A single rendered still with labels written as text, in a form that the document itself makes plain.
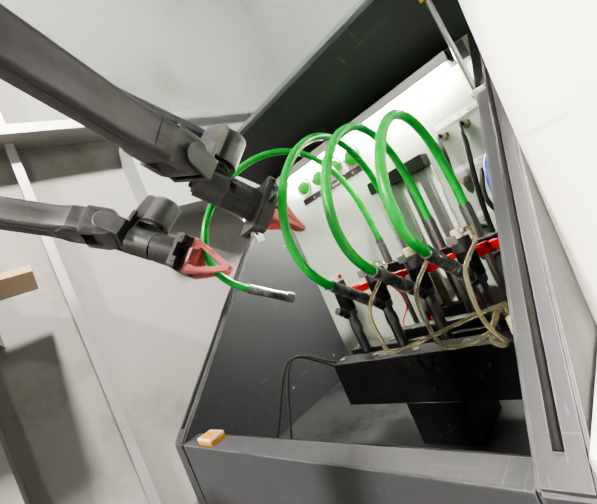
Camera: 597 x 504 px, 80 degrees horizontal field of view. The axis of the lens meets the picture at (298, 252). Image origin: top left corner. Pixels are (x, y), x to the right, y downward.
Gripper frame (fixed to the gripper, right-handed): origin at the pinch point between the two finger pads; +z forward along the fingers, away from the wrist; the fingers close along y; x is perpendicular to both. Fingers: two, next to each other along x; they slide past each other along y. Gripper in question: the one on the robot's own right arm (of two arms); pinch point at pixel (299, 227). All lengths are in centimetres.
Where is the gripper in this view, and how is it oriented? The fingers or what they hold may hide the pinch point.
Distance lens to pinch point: 64.6
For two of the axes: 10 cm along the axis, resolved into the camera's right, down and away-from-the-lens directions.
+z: 8.6, 3.8, 3.5
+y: 2.6, -9.0, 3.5
